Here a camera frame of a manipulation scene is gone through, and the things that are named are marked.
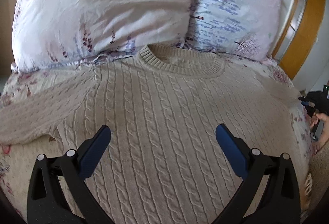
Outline beige cable-knit sweater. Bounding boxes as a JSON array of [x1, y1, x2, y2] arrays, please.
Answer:
[[0, 43, 309, 224]]

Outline wooden framed wardrobe door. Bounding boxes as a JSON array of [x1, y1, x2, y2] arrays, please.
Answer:
[[270, 0, 326, 79]]

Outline floral bed sheet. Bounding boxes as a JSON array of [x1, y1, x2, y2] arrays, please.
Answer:
[[0, 55, 317, 219]]

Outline right hand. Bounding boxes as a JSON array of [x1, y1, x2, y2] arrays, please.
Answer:
[[310, 113, 329, 150]]

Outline pink floral pillow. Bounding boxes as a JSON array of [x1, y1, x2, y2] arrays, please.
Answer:
[[12, 0, 192, 72]]

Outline white blue floral pillow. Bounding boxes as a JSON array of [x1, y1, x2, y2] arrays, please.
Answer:
[[185, 0, 282, 61]]

